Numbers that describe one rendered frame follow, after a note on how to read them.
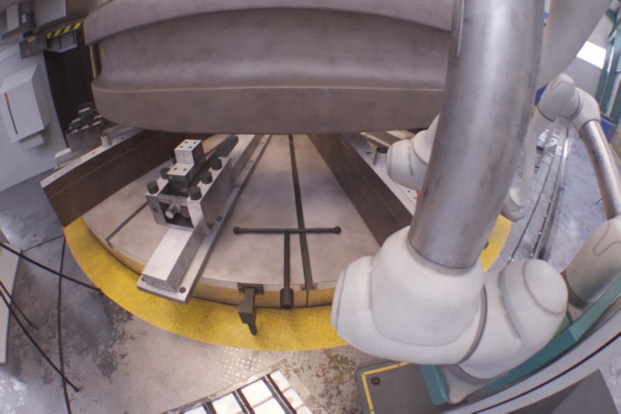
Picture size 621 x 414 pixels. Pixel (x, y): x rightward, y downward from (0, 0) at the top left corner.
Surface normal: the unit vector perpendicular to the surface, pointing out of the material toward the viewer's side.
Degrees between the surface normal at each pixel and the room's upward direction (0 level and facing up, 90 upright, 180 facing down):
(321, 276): 0
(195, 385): 0
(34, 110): 90
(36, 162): 90
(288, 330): 0
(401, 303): 70
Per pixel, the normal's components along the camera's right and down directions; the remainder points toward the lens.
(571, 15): -0.81, 0.56
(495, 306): -0.28, -0.71
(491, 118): -0.54, 0.32
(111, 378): 0.04, -0.83
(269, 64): 0.06, 0.29
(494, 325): -0.45, -0.39
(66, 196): 0.88, 0.30
